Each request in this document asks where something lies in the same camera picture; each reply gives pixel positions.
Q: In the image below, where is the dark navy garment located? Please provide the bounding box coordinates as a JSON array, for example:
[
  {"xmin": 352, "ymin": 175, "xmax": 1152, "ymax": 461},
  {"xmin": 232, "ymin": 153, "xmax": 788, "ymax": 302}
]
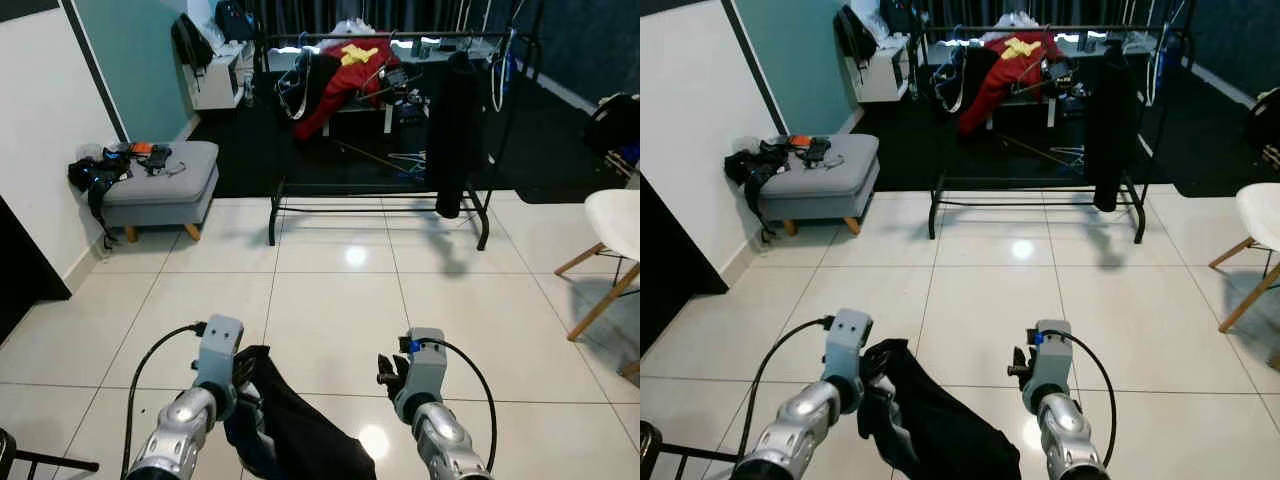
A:
[
  {"xmin": 222, "ymin": 345, "xmax": 379, "ymax": 480},
  {"xmin": 858, "ymin": 338, "xmax": 1023, "ymax": 480}
]

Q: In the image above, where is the grey ottoman stool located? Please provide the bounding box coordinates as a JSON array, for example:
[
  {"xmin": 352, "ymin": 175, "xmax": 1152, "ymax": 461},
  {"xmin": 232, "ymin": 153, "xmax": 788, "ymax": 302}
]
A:
[
  {"xmin": 757, "ymin": 133, "xmax": 881, "ymax": 236},
  {"xmin": 100, "ymin": 140, "xmax": 221, "ymax": 243}
]

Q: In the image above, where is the black cabinet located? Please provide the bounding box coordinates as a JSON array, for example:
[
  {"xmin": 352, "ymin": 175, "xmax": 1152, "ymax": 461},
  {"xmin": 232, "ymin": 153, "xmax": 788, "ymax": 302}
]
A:
[
  {"xmin": 640, "ymin": 172, "xmax": 729, "ymax": 353},
  {"xmin": 0, "ymin": 195, "xmax": 73, "ymax": 346}
]

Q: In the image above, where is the black shirt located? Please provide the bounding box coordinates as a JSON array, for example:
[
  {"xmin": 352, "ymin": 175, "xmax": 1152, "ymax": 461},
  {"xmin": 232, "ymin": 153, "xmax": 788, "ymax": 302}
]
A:
[
  {"xmin": 425, "ymin": 50, "xmax": 488, "ymax": 219},
  {"xmin": 1085, "ymin": 45, "xmax": 1141, "ymax": 213}
]

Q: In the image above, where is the white chair with wooden legs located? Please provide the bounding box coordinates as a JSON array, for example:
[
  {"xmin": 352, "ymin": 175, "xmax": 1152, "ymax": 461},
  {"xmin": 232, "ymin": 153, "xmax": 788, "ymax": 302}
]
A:
[
  {"xmin": 555, "ymin": 188, "xmax": 641, "ymax": 343},
  {"xmin": 1208, "ymin": 182, "xmax": 1280, "ymax": 334}
]

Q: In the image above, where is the red cloth with yellow star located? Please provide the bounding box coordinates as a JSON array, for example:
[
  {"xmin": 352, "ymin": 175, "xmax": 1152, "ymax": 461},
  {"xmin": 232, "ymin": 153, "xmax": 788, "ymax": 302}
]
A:
[
  {"xmin": 955, "ymin": 32, "xmax": 1063, "ymax": 136},
  {"xmin": 293, "ymin": 38, "xmax": 399, "ymax": 141}
]

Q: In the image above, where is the black floor mat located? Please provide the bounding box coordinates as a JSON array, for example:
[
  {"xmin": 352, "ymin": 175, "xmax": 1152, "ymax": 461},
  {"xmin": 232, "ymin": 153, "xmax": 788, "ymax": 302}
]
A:
[
  {"xmin": 850, "ymin": 55, "xmax": 1280, "ymax": 198},
  {"xmin": 190, "ymin": 60, "xmax": 641, "ymax": 206}
]

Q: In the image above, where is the white shelf unit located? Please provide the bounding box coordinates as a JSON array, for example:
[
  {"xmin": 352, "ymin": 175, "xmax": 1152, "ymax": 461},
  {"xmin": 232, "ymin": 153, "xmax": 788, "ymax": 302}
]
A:
[
  {"xmin": 845, "ymin": 35, "xmax": 913, "ymax": 104},
  {"xmin": 185, "ymin": 40, "xmax": 256, "ymax": 111}
]

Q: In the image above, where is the black backpack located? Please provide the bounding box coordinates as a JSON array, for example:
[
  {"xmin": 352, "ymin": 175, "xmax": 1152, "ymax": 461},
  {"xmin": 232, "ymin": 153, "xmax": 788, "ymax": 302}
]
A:
[
  {"xmin": 170, "ymin": 12, "xmax": 216, "ymax": 76},
  {"xmin": 835, "ymin": 5, "xmax": 881, "ymax": 69}
]

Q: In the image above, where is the black duffel bag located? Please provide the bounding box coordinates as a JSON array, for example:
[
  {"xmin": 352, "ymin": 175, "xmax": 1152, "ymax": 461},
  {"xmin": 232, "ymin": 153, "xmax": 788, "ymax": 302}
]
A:
[
  {"xmin": 1245, "ymin": 85, "xmax": 1280, "ymax": 151},
  {"xmin": 585, "ymin": 92, "xmax": 641, "ymax": 156}
]

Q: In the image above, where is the black metal clothes rack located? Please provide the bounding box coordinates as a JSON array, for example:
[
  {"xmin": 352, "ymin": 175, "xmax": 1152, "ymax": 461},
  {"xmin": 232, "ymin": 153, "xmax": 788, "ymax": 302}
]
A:
[
  {"xmin": 262, "ymin": 0, "xmax": 546, "ymax": 251},
  {"xmin": 920, "ymin": 0, "xmax": 1201, "ymax": 244}
]

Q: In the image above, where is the dark curtain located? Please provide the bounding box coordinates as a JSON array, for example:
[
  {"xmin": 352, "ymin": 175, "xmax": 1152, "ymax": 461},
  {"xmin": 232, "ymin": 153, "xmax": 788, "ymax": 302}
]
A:
[
  {"xmin": 915, "ymin": 0, "xmax": 1191, "ymax": 36},
  {"xmin": 245, "ymin": 0, "xmax": 521, "ymax": 41}
]

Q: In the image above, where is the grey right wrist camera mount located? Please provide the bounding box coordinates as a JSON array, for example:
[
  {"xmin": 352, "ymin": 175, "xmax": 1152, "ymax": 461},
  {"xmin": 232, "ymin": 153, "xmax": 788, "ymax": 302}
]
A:
[
  {"xmin": 1033, "ymin": 320, "xmax": 1073, "ymax": 396},
  {"xmin": 405, "ymin": 327, "xmax": 448, "ymax": 401}
]

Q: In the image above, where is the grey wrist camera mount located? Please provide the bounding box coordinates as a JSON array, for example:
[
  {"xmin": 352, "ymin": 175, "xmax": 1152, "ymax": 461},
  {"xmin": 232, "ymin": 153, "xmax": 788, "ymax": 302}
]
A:
[
  {"xmin": 195, "ymin": 314, "xmax": 245, "ymax": 391},
  {"xmin": 1033, "ymin": 320, "xmax": 1073, "ymax": 396},
  {"xmin": 405, "ymin": 327, "xmax": 448, "ymax": 401},
  {"xmin": 825, "ymin": 308, "xmax": 874, "ymax": 386}
]

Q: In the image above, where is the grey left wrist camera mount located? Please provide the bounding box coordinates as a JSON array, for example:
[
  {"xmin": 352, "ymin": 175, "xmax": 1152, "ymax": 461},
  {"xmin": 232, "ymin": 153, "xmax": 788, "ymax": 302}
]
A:
[
  {"xmin": 825, "ymin": 308, "xmax": 874, "ymax": 386},
  {"xmin": 195, "ymin": 314, "xmax": 245, "ymax": 391}
]

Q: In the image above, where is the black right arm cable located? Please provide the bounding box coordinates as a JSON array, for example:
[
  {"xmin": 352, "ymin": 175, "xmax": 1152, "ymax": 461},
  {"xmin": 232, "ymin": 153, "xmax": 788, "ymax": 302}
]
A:
[
  {"xmin": 1045, "ymin": 328, "xmax": 1118, "ymax": 466},
  {"xmin": 415, "ymin": 338, "xmax": 498, "ymax": 471}
]

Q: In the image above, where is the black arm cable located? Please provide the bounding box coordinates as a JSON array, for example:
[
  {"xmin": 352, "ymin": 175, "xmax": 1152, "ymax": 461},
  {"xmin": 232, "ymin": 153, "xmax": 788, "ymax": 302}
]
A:
[
  {"xmin": 120, "ymin": 320, "xmax": 206, "ymax": 479},
  {"xmin": 1045, "ymin": 328, "xmax": 1118, "ymax": 466},
  {"xmin": 745, "ymin": 315, "xmax": 833, "ymax": 471},
  {"xmin": 415, "ymin": 338, "xmax": 498, "ymax": 471}
]

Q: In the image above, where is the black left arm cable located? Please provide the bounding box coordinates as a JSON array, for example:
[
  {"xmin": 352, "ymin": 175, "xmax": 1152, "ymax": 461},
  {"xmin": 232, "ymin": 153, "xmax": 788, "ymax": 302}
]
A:
[
  {"xmin": 745, "ymin": 315, "xmax": 833, "ymax": 471},
  {"xmin": 120, "ymin": 320, "xmax": 206, "ymax": 479}
]

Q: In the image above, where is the pile of blue wire hangers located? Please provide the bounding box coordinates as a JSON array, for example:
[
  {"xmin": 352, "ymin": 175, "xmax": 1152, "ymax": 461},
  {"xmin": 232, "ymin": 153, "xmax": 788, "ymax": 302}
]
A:
[
  {"xmin": 1045, "ymin": 143, "xmax": 1091, "ymax": 173},
  {"xmin": 385, "ymin": 150, "xmax": 431, "ymax": 181}
]

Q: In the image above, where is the black metal frame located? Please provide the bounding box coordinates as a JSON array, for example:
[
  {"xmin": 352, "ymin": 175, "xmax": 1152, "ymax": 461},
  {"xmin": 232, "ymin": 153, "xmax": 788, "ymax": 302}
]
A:
[
  {"xmin": 640, "ymin": 420, "xmax": 741, "ymax": 480},
  {"xmin": 0, "ymin": 428, "xmax": 101, "ymax": 480}
]

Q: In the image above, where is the black bag with blue straps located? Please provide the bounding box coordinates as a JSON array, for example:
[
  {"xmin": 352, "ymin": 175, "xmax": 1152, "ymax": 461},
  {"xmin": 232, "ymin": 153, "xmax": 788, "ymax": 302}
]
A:
[
  {"xmin": 725, "ymin": 145, "xmax": 791, "ymax": 241},
  {"xmin": 68, "ymin": 150, "xmax": 131, "ymax": 251}
]

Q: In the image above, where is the blue wire hanger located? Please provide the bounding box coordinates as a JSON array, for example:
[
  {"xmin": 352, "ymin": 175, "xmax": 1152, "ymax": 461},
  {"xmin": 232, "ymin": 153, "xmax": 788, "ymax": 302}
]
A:
[
  {"xmin": 488, "ymin": 28, "xmax": 519, "ymax": 113},
  {"xmin": 1143, "ymin": 25, "xmax": 1173, "ymax": 106}
]

